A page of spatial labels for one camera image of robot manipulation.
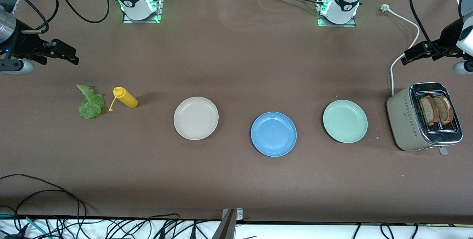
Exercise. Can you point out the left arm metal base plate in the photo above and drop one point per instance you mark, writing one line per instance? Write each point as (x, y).
(351, 24)

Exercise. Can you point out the green round plate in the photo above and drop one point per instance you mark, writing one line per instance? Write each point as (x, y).
(345, 121)

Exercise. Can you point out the brown bread slice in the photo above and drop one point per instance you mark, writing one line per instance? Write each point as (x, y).
(445, 108)
(428, 111)

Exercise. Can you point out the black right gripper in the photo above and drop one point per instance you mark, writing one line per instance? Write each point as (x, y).
(23, 45)

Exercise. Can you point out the metal table edge bracket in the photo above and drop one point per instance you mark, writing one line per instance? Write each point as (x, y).
(229, 226)

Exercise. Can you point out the yellow squeeze sauce bottle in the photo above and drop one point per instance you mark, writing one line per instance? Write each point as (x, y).
(127, 98)

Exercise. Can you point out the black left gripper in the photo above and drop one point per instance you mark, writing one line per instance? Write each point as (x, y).
(448, 38)

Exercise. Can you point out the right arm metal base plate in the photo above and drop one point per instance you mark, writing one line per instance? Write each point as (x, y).
(160, 8)

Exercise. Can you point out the green lettuce leaf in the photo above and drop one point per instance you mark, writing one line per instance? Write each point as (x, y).
(90, 106)

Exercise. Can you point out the blue round plate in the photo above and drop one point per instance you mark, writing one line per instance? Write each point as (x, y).
(273, 134)

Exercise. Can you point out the beige round plate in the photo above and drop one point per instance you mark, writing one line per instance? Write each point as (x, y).
(196, 118)

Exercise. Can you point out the beige and chrome toaster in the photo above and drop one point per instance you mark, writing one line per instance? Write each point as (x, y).
(402, 120)

